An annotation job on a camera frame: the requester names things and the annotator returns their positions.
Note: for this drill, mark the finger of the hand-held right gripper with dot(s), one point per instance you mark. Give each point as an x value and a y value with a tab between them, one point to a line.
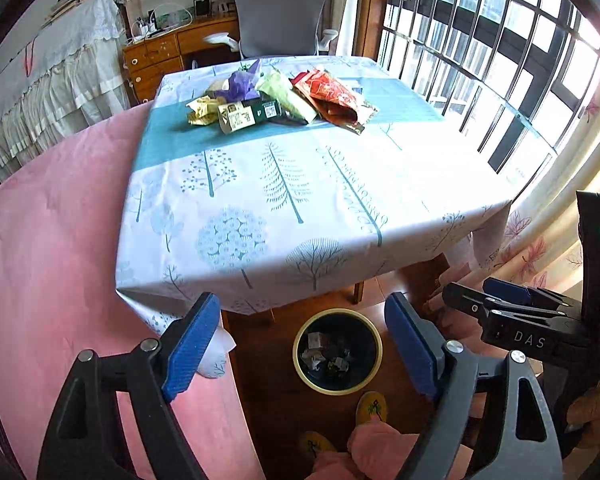
515	332
510	291

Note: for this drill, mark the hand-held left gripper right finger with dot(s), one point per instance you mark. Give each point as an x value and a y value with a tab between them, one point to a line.
410	345

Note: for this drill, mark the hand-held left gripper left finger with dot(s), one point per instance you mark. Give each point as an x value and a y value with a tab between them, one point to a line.
192	347

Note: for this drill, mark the dark trash bin yellow rim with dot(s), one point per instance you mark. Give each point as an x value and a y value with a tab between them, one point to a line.
375	355

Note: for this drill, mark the green paper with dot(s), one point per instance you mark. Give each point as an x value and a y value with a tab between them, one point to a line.
241	67

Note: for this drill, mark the person's right hand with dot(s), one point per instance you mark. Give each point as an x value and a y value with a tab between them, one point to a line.
597	410

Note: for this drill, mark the yellow slipper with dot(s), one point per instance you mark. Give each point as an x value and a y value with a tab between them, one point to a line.
371	406
316	445

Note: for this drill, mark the wooden table leg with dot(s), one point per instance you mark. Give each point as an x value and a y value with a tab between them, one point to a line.
358	292

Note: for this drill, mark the leaf print curtain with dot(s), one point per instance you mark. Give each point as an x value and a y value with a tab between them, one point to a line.
555	210

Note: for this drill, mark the heap of discarded wrappers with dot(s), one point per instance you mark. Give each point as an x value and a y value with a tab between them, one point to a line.
330	355

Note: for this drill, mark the person's pink trouser leg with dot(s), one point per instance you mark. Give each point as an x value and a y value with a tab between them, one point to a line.
380	450

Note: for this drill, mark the pink bed sheet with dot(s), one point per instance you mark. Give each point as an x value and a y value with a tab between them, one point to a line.
55	260

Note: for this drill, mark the tree print tablecloth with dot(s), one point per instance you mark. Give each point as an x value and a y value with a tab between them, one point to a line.
290	200

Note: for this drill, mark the gold wrapper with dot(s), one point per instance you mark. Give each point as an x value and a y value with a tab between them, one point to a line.
202	110

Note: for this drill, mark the dark green box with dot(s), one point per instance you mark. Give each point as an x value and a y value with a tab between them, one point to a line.
265	109

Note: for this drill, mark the black window grille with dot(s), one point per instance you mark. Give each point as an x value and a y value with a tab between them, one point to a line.
480	35

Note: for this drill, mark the red snack packet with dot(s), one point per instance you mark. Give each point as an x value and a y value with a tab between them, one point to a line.
335	97

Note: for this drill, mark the purple crumpled paper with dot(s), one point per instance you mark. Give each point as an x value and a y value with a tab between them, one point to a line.
240	85

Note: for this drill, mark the pale green snack packet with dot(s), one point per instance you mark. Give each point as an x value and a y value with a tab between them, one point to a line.
287	97

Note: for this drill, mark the wooden desk with drawers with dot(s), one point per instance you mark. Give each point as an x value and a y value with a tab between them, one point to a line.
155	55

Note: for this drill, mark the white cloth-covered furniture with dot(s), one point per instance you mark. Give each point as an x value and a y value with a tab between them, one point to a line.
55	85

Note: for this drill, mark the grey office chair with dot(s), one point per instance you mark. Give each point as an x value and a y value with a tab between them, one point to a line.
280	10

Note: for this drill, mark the stack of books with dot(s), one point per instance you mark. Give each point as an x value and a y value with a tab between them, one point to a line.
75	2

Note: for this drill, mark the black picture frame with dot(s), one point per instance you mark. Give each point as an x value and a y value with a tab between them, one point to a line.
203	6

